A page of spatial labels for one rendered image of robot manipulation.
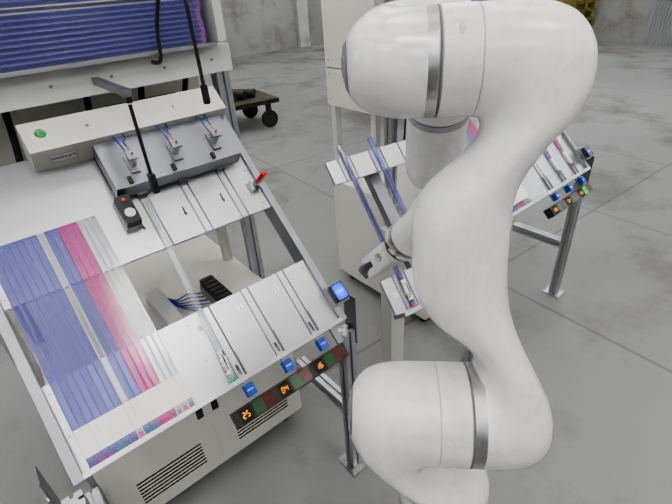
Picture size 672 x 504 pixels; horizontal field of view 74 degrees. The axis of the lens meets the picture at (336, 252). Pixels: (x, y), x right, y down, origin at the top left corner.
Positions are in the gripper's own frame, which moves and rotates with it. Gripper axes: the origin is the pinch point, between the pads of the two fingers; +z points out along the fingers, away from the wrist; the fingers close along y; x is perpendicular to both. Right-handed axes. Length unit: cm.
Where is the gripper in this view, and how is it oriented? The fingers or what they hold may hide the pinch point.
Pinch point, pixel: (368, 269)
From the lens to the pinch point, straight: 106.1
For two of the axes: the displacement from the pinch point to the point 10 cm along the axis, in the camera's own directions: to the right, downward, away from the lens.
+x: -5.2, -8.4, 1.4
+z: -3.9, 3.8, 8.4
